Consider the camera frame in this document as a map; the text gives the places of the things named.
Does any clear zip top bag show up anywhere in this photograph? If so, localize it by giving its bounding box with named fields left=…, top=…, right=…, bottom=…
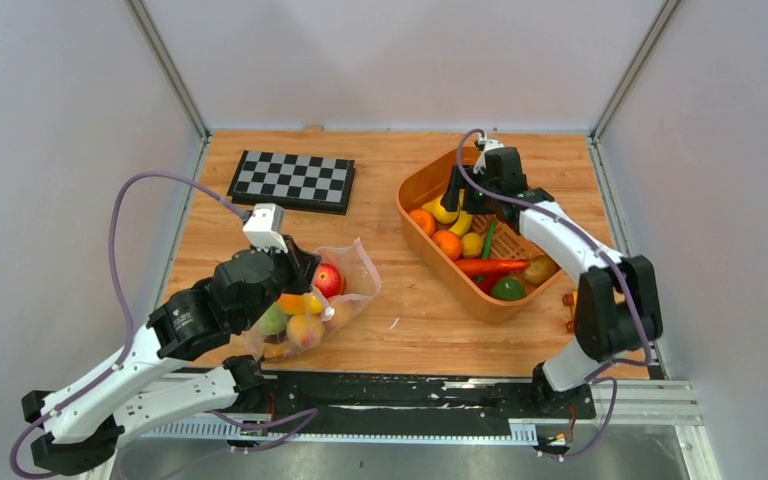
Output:
left=241, top=239, right=381, bottom=361

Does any brown toy potato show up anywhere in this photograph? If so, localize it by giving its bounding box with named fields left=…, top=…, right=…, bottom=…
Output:
left=522, top=255, right=560, bottom=286

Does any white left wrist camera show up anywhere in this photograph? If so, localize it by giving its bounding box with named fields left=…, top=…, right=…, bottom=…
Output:
left=243, top=203, right=288, bottom=253

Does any red toy chili pepper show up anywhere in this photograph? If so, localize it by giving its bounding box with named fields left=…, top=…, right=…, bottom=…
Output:
left=454, top=258, right=530, bottom=278

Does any orange toy sausage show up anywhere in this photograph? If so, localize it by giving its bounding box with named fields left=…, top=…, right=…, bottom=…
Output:
left=262, top=342, right=295, bottom=361

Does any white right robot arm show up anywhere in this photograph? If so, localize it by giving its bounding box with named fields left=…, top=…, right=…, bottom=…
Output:
left=442, top=138, right=663, bottom=418

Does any black white checkerboard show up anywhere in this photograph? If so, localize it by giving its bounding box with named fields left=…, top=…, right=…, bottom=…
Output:
left=227, top=150, right=356, bottom=215

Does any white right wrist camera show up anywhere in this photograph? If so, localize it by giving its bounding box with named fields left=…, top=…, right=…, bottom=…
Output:
left=472, top=136, right=505, bottom=174

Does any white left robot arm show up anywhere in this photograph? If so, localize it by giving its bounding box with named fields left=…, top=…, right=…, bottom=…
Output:
left=22, top=235, right=322, bottom=479

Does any small yellow toy fruit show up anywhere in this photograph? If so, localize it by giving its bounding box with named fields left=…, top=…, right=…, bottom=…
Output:
left=461, top=232, right=485, bottom=258

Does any green toy bean pod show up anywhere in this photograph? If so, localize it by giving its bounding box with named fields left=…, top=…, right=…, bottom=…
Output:
left=481, top=218, right=497, bottom=259

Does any yellow brick toy car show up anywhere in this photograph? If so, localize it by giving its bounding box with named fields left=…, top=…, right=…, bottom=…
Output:
left=562, top=289, right=578, bottom=334

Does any green toy lime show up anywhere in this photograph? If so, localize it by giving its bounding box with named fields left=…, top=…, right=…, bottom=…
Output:
left=490, top=276, right=527, bottom=302

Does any orange toy fruit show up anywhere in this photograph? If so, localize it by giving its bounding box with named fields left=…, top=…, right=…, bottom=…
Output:
left=408, top=209, right=437, bottom=237
left=431, top=230, right=463, bottom=261

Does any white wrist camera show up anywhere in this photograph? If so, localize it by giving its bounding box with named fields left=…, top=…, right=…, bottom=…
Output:
left=472, top=136, right=505, bottom=174
left=243, top=203, right=288, bottom=253

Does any orange plastic basket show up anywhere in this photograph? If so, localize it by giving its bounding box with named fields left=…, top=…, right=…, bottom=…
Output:
left=396, top=149, right=564, bottom=323

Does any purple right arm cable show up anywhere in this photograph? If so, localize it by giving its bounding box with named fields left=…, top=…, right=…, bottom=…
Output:
left=455, top=128, right=654, bottom=367

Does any green toy cabbage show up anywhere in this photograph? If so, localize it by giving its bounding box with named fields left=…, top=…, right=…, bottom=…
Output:
left=254, top=304, right=288, bottom=336

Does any red toy apple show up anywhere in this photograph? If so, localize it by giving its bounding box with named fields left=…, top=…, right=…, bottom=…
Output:
left=313, top=263, right=346, bottom=299

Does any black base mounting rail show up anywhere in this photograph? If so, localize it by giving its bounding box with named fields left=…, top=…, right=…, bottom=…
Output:
left=201, top=369, right=597, bottom=439

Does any pink toy peach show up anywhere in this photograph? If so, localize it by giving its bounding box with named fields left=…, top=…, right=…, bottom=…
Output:
left=324, top=300, right=355, bottom=332

